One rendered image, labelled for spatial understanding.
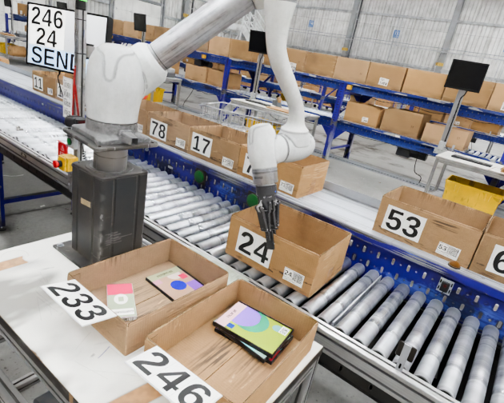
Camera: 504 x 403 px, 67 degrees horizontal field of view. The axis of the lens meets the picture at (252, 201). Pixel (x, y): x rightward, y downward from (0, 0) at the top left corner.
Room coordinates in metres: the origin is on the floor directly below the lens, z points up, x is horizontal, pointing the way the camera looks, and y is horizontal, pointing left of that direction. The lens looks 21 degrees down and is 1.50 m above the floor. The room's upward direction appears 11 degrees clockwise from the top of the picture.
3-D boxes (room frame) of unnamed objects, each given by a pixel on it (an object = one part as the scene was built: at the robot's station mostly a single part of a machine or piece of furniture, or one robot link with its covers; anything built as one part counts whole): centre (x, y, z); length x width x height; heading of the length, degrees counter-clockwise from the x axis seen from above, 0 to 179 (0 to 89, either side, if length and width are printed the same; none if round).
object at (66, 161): (1.76, 0.92, 0.84); 0.15 x 0.09 x 0.07; 56
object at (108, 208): (1.19, 0.48, 0.91); 0.26 x 0.26 x 0.33; 57
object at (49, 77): (3.33, 1.83, 0.96); 0.39 x 0.29 x 0.17; 57
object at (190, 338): (0.79, -0.03, 0.80); 0.38 x 0.28 x 0.10; 149
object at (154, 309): (0.97, 0.25, 0.80); 0.38 x 0.28 x 0.10; 146
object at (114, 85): (1.19, 0.48, 1.35); 0.18 x 0.16 x 0.22; 10
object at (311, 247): (1.37, -0.17, 0.83); 0.39 x 0.29 x 0.17; 58
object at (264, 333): (0.88, -0.07, 0.79); 0.19 x 0.14 x 0.02; 63
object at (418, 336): (1.10, -0.65, 0.72); 0.52 x 0.05 x 0.05; 146
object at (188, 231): (1.65, 0.16, 0.72); 0.52 x 0.05 x 0.05; 146
